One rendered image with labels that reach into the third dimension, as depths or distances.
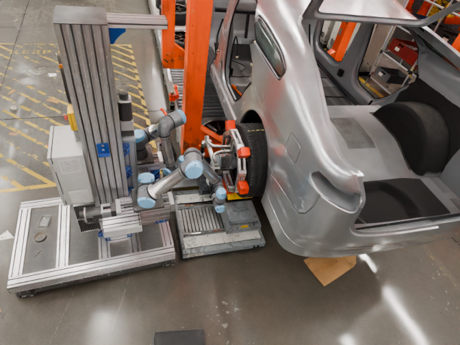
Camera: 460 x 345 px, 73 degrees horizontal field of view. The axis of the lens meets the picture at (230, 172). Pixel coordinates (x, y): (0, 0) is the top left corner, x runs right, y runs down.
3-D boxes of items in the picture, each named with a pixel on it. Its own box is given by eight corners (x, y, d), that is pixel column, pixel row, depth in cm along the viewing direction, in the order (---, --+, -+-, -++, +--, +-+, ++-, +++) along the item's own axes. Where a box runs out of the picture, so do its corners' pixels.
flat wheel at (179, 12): (174, 11, 689) (174, 0, 673) (197, 21, 667) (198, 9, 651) (152, 18, 646) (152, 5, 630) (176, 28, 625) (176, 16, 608)
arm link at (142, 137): (128, 145, 259) (126, 132, 250) (141, 138, 267) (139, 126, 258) (137, 152, 254) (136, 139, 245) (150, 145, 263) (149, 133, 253)
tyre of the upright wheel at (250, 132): (246, 170, 326) (270, 210, 274) (224, 171, 319) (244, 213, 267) (255, 110, 290) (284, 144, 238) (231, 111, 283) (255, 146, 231)
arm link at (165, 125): (161, 123, 214) (171, 180, 243) (172, 117, 221) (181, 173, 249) (150, 119, 220) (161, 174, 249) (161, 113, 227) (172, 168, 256)
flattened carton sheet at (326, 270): (360, 262, 319) (362, 260, 317) (324, 287, 293) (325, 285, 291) (339, 239, 336) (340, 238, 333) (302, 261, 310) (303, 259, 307)
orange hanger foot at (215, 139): (245, 155, 334) (251, 129, 310) (197, 158, 319) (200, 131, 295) (241, 145, 345) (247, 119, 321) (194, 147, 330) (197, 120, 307)
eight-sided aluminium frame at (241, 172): (239, 204, 275) (250, 159, 238) (231, 205, 273) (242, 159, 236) (224, 162, 312) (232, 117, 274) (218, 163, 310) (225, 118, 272)
